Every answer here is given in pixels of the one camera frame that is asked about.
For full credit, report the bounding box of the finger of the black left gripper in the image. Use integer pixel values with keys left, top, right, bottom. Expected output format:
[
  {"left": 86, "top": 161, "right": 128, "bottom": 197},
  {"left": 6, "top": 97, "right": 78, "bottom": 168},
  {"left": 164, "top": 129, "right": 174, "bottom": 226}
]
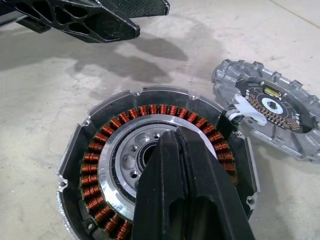
[
  {"left": 96, "top": 0, "right": 170, "bottom": 20},
  {"left": 24, "top": 0, "right": 141, "bottom": 45}
]

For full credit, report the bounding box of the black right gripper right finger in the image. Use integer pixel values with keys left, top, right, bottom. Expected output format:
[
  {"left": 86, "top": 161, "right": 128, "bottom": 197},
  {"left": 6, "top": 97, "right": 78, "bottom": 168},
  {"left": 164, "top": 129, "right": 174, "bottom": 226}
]
[{"left": 176, "top": 126, "right": 256, "bottom": 240}]

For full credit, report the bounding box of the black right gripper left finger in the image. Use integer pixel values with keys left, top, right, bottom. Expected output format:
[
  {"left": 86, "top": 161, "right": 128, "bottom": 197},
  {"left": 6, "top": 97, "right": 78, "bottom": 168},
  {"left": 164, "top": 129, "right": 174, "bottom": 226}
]
[{"left": 131, "top": 130, "right": 190, "bottom": 240}]

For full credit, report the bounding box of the silver spoked rotor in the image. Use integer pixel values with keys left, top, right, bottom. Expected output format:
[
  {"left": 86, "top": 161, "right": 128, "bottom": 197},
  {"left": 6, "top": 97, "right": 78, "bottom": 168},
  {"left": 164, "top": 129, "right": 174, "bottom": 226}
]
[{"left": 96, "top": 113, "right": 219, "bottom": 221}]

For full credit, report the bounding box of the silver finned motor lid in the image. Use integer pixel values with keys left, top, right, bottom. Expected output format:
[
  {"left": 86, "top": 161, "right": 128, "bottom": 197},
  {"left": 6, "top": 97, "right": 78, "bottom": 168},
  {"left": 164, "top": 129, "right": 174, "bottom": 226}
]
[{"left": 211, "top": 58, "right": 320, "bottom": 165}]

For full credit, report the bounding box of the motor housing with copper coils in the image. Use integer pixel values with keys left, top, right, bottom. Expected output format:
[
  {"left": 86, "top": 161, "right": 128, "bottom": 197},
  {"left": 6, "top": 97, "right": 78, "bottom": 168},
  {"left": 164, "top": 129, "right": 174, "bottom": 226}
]
[{"left": 56, "top": 84, "right": 261, "bottom": 240}]

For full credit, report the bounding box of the white flat cable connector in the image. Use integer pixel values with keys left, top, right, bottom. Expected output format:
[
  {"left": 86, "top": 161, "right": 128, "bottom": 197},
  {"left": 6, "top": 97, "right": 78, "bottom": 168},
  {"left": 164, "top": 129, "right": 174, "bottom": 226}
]
[{"left": 226, "top": 93, "right": 267, "bottom": 126}]

